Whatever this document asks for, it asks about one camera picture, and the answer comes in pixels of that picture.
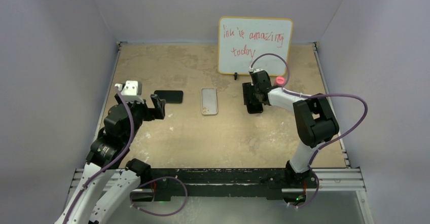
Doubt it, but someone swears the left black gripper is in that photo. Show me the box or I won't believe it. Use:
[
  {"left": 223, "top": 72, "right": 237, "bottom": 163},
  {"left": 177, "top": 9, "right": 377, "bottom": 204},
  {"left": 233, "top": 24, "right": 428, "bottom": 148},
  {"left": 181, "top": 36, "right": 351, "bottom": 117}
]
[{"left": 117, "top": 92, "right": 165, "bottom": 143}]

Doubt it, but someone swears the white phone case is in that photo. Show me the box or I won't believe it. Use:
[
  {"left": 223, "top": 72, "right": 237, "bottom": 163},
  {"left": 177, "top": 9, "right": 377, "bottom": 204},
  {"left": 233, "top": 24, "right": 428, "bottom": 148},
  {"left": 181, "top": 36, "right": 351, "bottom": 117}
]
[{"left": 201, "top": 88, "right": 218, "bottom": 116}]

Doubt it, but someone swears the black phone without case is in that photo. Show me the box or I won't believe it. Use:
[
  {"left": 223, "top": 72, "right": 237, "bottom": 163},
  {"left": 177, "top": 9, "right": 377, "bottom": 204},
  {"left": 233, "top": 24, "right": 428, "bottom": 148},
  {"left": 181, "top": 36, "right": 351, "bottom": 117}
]
[{"left": 246, "top": 101, "right": 263, "bottom": 114}]

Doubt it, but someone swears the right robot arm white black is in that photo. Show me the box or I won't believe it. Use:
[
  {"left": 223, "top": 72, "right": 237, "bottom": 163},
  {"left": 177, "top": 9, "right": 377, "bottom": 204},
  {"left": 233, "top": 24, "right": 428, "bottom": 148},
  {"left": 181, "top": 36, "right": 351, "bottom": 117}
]
[{"left": 242, "top": 69, "right": 339, "bottom": 187}]

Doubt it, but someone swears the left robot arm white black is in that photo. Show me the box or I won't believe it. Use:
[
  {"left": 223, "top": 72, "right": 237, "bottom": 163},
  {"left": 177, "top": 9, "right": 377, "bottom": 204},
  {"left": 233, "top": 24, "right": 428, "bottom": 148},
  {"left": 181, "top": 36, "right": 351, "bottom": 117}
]
[{"left": 57, "top": 92, "right": 166, "bottom": 223}]

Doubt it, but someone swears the pink capped small bottle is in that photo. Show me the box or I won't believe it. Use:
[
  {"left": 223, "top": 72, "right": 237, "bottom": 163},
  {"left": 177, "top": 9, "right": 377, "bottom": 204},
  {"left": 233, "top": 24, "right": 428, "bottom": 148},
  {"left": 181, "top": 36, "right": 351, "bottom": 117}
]
[{"left": 274, "top": 76, "right": 287, "bottom": 87}]

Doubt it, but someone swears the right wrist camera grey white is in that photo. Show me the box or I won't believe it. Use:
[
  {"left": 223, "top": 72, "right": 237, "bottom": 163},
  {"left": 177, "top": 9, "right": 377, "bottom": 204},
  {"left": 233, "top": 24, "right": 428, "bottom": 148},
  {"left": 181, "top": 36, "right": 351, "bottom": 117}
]
[{"left": 248, "top": 68, "right": 265, "bottom": 74}]

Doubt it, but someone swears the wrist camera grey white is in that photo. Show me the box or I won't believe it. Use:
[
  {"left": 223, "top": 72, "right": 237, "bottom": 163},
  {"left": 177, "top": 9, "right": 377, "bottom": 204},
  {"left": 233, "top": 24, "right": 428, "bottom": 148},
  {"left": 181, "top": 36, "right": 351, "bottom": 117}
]
[
  {"left": 248, "top": 68, "right": 265, "bottom": 74},
  {"left": 115, "top": 80, "right": 145, "bottom": 103}
]

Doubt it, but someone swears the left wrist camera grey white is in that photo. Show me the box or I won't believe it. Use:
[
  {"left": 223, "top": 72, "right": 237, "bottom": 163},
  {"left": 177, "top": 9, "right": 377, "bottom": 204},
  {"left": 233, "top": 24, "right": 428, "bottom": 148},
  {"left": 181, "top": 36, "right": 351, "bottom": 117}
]
[{"left": 115, "top": 80, "right": 145, "bottom": 103}]

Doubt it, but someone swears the white board yellow frame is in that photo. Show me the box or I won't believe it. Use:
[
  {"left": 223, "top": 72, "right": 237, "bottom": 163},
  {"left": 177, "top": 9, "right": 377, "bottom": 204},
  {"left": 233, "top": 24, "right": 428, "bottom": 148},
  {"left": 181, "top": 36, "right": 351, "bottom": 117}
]
[{"left": 218, "top": 16, "right": 294, "bottom": 76}]

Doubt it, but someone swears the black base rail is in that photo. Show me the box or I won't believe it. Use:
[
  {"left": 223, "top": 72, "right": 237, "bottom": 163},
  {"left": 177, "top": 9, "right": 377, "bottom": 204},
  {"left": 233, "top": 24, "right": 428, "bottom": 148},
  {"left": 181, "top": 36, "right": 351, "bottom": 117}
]
[{"left": 134, "top": 168, "right": 319, "bottom": 203}]

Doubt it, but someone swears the aluminium frame rail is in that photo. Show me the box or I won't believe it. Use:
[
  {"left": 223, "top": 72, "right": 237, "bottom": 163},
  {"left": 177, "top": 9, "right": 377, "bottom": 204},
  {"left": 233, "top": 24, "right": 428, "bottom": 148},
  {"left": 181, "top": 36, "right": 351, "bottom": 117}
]
[{"left": 68, "top": 168, "right": 373, "bottom": 223}]

